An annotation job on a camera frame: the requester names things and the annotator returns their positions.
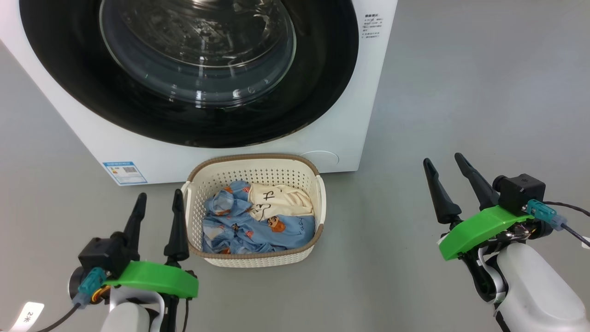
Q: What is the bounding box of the white floor tape marker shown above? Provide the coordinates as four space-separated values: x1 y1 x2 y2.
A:
9 302 45 332

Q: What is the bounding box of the cream garment with black print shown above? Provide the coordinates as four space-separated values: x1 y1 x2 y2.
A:
248 184 315 221

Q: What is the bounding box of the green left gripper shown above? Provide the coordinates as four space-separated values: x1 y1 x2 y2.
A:
104 189 199 332

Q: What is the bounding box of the black round glass washer door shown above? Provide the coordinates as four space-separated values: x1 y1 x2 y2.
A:
19 0 359 148

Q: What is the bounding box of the right black cable teal plug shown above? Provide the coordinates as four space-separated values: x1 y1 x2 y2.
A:
528 199 590 247

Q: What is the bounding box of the blue energy label sticker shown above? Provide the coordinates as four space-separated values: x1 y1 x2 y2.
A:
103 161 148 186

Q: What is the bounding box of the white front-load washing machine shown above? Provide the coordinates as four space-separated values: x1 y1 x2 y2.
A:
0 0 398 186

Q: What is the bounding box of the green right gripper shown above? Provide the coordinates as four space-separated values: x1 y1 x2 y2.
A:
423 153 535 261

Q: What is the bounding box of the light blue orange print garment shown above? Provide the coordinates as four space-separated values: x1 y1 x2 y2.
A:
202 181 253 255

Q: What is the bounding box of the black cable teal plug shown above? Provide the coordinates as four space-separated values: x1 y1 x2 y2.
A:
528 199 590 247
35 267 107 332

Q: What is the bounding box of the left black cable teal plug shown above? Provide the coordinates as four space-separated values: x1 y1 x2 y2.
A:
35 267 107 332

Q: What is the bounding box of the cream perforated laundry basket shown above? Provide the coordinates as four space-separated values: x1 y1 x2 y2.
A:
181 154 327 268

